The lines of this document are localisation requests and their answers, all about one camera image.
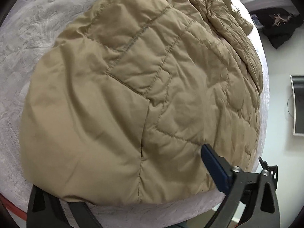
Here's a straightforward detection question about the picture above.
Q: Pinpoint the tan puffer jacket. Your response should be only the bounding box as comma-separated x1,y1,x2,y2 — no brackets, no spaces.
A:
20,0,263,206

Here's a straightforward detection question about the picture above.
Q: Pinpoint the white framed monitor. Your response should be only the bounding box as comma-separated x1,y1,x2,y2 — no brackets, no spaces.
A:
290,75,304,136

